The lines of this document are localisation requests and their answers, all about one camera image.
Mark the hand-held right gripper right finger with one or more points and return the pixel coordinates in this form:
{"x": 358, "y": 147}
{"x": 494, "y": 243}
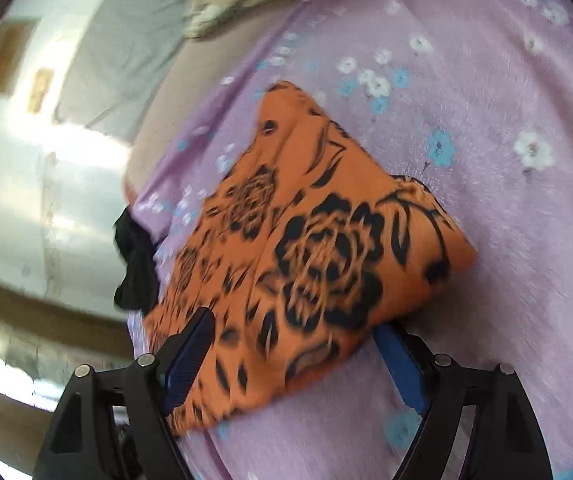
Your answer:
{"x": 402, "y": 360}

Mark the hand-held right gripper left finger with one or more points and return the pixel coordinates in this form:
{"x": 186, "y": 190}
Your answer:
{"x": 190, "y": 355}

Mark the orange black floral garment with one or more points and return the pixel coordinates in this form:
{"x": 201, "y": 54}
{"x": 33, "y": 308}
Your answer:
{"x": 311, "y": 260}

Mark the black cloth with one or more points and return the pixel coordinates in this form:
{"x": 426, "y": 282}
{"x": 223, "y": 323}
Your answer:
{"x": 136, "y": 265}

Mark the purple floral blanket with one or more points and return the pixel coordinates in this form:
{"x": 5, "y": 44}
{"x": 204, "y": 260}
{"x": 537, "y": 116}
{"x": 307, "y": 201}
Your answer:
{"x": 466, "y": 185}

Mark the grey bed sheet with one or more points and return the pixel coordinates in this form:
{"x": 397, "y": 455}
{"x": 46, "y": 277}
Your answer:
{"x": 126, "y": 60}

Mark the small brown wall frame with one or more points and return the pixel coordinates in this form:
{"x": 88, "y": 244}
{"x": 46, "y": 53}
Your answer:
{"x": 40, "y": 89}

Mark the large brown wall frame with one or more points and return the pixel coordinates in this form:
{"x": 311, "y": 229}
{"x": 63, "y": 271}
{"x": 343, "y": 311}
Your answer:
{"x": 6, "y": 55}

